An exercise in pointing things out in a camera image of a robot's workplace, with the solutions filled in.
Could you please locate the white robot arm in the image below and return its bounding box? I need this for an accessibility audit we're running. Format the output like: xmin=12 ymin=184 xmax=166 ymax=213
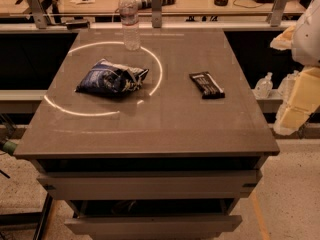
xmin=270 ymin=0 xmax=320 ymax=135

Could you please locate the clear plastic water bottle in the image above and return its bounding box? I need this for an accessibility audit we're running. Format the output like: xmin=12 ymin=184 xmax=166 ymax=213
xmin=118 ymin=0 xmax=140 ymax=51

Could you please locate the blue chip bag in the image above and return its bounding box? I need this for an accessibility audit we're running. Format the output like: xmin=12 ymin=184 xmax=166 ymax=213
xmin=76 ymin=59 xmax=149 ymax=97

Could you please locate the lower grey drawer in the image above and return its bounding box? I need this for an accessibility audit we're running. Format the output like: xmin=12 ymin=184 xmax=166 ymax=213
xmin=65 ymin=215 xmax=242 ymax=239

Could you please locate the grey drawer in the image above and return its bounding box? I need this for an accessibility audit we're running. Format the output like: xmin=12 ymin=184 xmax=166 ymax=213
xmin=38 ymin=170 xmax=261 ymax=200
xmin=65 ymin=215 xmax=242 ymax=239

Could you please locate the metal bracket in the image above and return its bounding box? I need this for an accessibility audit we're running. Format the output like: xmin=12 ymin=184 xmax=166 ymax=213
xmin=26 ymin=0 xmax=48 ymax=29
xmin=151 ymin=0 xmax=162 ymax=28
xmin=267 ymin=0 xmax=289 ymax=27

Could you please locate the upper grey drawer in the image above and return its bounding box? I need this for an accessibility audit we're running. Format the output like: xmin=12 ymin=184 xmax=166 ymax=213
xmin=38 ymin=170 xmax=261 ymax=200

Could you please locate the black snack bar packet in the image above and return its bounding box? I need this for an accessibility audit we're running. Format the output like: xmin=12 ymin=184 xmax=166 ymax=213
xmin=189 ymin=71 xmax=225 ymax=99

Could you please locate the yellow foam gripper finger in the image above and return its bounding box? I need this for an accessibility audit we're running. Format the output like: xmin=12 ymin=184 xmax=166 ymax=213
xmin=270 ymin=25 xmax=296 ymax=51
xmin=273 ymin=66 xmax=320 ymax=136

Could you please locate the left metal bracket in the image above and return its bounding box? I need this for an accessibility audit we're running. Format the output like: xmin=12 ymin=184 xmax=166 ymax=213
xmin=26 ymin=0 xmax=48 ymax=29

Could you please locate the grey drawer cabinet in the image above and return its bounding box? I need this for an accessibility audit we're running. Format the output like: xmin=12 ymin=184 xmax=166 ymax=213
xmin=13 ymin=28 xmax=281 ymax=240

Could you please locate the right metal bracket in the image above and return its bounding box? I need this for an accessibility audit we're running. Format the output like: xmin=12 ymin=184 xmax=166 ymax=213
xmin=267 ymin=0 xmax=289 ymax=27

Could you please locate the small clear bottle on shelf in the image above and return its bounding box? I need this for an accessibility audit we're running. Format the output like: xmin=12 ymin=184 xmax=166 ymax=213
xmin=254 ymin=72 xmax=273 ymax=99

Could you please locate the middle metal bracket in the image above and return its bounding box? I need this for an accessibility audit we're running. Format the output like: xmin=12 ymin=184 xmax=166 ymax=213
xmin=151 ymin=0 xmax=162 ymax=28

